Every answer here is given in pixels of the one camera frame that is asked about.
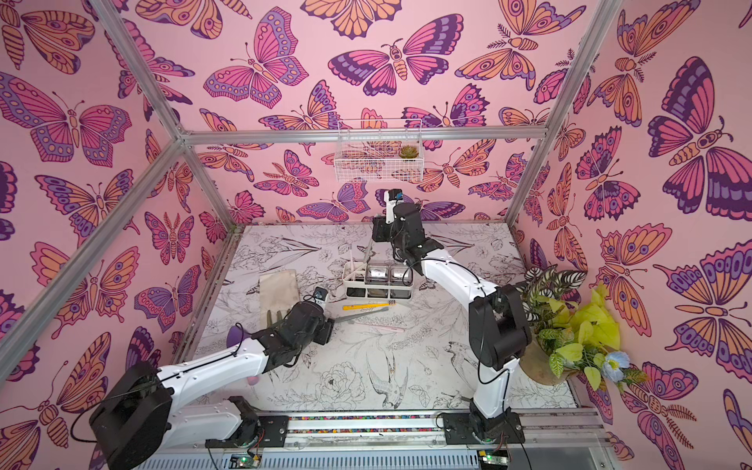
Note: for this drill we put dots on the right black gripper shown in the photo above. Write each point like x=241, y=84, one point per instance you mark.
x=382, y=230

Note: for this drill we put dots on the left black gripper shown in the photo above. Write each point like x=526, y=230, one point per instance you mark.
x=326, y=331

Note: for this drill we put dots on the white toothbrush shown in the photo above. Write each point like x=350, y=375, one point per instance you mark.
x=368, y=252

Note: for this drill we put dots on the grey toothbrush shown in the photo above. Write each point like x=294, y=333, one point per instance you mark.
x=355, y=316

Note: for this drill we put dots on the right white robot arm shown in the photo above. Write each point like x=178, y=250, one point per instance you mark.
x=498, y=329

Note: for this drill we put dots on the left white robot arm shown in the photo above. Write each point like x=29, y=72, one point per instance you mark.
x=152, y=409

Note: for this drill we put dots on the cream toothbrush holder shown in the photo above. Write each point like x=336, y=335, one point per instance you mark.
x=357, y=288

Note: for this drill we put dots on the yellow toothbrush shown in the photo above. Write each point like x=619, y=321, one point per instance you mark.
x=364, y=307

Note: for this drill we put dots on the beige gardening glove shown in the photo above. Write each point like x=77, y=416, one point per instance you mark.
x=279, y=292

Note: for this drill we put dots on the smoky clear cup right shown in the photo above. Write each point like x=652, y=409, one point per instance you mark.
x=401, y=275

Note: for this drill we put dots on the smoky clear cup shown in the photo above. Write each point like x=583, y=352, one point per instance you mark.
x=401, y=275
x=376, y=274

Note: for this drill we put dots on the smoky clear cup left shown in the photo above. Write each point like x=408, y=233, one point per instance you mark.
x=376, y=274

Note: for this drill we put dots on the purple egg-shaped sponge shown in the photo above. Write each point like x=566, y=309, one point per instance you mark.
x=236, y=335

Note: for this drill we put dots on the small green succulent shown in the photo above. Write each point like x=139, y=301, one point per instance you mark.
x=409, y=152

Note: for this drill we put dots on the artificial plant bouquet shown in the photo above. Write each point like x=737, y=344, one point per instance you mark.
x=571, y=338

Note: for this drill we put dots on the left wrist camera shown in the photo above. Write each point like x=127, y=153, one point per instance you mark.
x=320, y=296

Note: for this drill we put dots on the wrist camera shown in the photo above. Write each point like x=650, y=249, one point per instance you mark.
x=392, y=198
x=320, y=296

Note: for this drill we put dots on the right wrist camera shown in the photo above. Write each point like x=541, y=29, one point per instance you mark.
x=392, y=198

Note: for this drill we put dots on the white wire basket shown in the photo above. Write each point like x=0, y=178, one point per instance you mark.
x=369, y=149

